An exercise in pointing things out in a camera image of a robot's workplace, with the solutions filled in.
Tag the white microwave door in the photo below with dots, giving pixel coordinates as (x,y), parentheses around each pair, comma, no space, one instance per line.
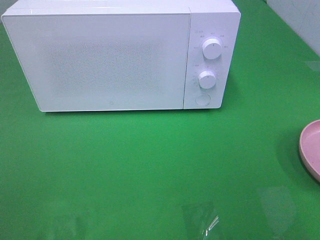
(102,62)

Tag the upper white round knob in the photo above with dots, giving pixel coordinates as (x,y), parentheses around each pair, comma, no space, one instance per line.
(212,48)

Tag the white microwave oven body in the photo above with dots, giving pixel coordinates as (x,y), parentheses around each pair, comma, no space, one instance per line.
(208,18)

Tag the pink round plate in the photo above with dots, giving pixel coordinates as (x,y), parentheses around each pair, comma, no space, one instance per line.
(309,148)

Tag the round white door-release button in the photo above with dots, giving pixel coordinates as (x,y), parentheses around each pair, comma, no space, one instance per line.
(203,100)

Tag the white round knob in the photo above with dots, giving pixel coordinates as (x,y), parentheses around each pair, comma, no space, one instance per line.
(212,48)
(207,79)

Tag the lower white round knob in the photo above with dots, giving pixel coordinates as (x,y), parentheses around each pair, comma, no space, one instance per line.
(207,79)

